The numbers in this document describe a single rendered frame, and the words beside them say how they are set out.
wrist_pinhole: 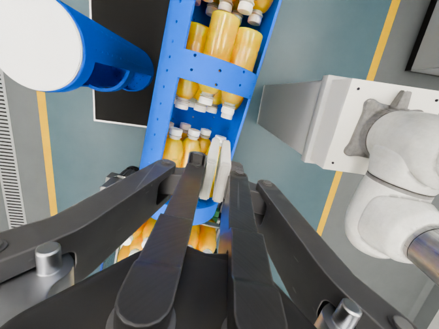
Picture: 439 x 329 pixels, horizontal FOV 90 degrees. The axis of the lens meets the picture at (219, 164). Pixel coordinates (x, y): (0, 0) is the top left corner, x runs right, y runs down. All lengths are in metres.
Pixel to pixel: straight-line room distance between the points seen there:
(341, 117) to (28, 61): 0.98
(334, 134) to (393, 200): 0.26
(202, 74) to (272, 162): 1.49
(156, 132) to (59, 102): 1.57
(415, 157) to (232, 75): 0.45
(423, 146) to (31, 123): 2.31
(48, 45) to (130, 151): 1.22
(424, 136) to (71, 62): 0.96
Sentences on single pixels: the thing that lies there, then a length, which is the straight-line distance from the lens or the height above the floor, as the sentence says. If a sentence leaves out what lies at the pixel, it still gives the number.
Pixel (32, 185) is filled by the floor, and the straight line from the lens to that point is 2.49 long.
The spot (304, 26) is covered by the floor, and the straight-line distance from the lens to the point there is 1.97.
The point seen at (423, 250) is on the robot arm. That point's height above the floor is 1.44.
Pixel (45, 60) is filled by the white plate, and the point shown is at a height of 1.04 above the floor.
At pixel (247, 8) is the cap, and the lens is 0.69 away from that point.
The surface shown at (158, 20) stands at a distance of 1.73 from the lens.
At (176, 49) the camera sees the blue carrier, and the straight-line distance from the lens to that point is 0.60.
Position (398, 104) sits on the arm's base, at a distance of 0.84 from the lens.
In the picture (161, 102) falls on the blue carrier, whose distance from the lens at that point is 0.62.
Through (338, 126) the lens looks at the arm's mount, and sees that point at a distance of 0.80.
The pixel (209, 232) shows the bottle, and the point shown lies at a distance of 0.96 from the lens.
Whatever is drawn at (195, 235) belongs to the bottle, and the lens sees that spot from 0.92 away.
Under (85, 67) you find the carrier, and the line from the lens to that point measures 0.89.
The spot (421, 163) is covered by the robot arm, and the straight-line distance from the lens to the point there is 0.64.
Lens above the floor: 1.79
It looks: 71 degrees down
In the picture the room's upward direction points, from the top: 173 degrees clockwise
